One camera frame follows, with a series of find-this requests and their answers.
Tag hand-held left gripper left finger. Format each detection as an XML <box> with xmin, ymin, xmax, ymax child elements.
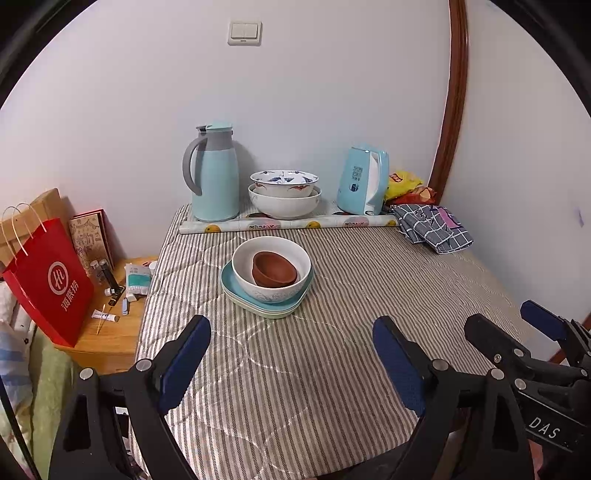
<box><xmin>48</xmin><ymin>315</ymin><xmax>212</xmax><ymax>480</ymax></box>

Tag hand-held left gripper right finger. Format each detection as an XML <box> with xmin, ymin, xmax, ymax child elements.
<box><xmin>372</xmin><ymin>315</ymin><xmax>541</xmax><ymax>480</ymax></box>

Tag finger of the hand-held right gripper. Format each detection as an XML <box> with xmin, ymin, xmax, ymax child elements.
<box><xmin>464</xmin><ymin>313</ymin><xmax>579</xmax><ymax>385</ymax></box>
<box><xmin>520</xmin><ymin>300</ymin><xmax>591</xmax><ymax>370</ymax></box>

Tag light blue square plate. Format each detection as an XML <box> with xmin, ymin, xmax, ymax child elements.
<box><xmin>221</xmin><ymin>261</ymin><xmax>315</xmax><ymax>311</ymax></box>

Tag pale green square plate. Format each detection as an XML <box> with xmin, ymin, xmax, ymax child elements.
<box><xmin>226</xmin><ymin>295</ymin><xmax>305</xmax><ymax>320</ymax></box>

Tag plain white bowl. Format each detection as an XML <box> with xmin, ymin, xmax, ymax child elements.
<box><xmin>232</xmin><ymin>236</ymin><xmax>312</xmax><ymax>303</ymax></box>

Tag small brown bowl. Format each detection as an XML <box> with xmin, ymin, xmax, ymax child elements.
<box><xmin>252</xmin><ymin>251</ymin><xmax>298</xmax><ymax>288</ymax></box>

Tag wooden nightstand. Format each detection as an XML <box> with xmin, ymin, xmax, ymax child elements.
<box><xmin>53</xmin><ymin>256</ymin><xmax>160</xmax><ymax>374</ymax></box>

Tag teal white ointment box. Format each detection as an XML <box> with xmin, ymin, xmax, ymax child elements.
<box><xmin>124</xmin><ymin>264</ymin><xmax>152</xmax><ymax>295</ymax></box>

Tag striped bed cover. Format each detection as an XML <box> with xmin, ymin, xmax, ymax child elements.
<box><xmin>129</xmin><ymin>203</ymin><xmax>555</xmax><ymax>480</ymax></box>

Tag grey checked cloth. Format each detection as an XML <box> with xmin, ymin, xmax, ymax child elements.
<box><xmin>392</xmin><ymin>203</ymin><xmax>475</xmax><ymax>256</ymax></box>

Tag green blanket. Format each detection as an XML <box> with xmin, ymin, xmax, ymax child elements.
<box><xmin>0</xmin><ymin>323</ymin><xmax>77</xmax><ymax>480</ymax></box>

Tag red paper bag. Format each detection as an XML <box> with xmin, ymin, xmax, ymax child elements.
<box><xmin>2</xmin><ymin>203</ymin><xmax>95</xmax><ymax>348</ymax></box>

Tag red chips bag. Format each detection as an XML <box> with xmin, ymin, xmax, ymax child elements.
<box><xmin>392</xmin><ymin>187</ymin><xmax>437</xmax><ymax>206</ymax></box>

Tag patterned brown book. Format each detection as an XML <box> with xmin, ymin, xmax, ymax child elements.
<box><xmin>69</xmin><ymin>209</ymin><xmax>114</xmax><ymax>278</ymax></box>

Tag rolled fruit print mat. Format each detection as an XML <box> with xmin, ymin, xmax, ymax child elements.
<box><xmin>179</xmin><ymin>213</ymin><xmax>399</xmax><ymax>235</ymax></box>

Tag yellow chips bag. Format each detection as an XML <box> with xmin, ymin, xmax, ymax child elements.
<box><xmin>385</xmin><ymin>171</ymin><xmax>424</xmax><ymax>201</ymax></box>

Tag floral white pillow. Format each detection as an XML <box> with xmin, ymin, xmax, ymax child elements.
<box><xmin>0</xmin><ymin>277</ymin><xmax>33</xmax><ymax>384</ymax></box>

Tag light blue thermos jug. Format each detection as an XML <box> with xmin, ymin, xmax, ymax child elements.
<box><xmin>182</xmin><ymin>122</ymin><xmax>241</xmax><ymax>222</ymax></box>

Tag light blue electric kettle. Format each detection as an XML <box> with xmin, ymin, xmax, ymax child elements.
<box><xmin>336</xmin><ymin>145</ymin><xmax>389</xmax><ymax>217</ymax></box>

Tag large white bowl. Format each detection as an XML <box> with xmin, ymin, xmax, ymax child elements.
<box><xmin>248</xmin><ymin>184</ymin><xmax>322</xmax><ymax>220</ymax></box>

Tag blue patterned white bowl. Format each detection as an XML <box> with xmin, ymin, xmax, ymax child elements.
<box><xmin>250</xmin><ymin>169</ymin><xmax>319</xmax><ymax>198</ymax></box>

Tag brown cardboard boxes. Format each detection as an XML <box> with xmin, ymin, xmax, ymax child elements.
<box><xmin>0</xmin><ymin>188</ymin><xmax>75</xmax><ymax>264</ymax></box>

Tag black cable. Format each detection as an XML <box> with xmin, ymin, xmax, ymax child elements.
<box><xmin>0</xmin><ymin>369</ymin><xmax>40</xmax><ymax>480</ymax></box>

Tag wooden door frame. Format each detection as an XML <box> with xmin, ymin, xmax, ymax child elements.
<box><xmin>431</xmin><ymin>0</ymin><xmax>469</xmax><ymax>199</ymax></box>

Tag white wall light switch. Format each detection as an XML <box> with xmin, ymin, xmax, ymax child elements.
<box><xmin>228</xmin><ymin>20</ymin><xmax>263</xmax><ymax>46</ymax></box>

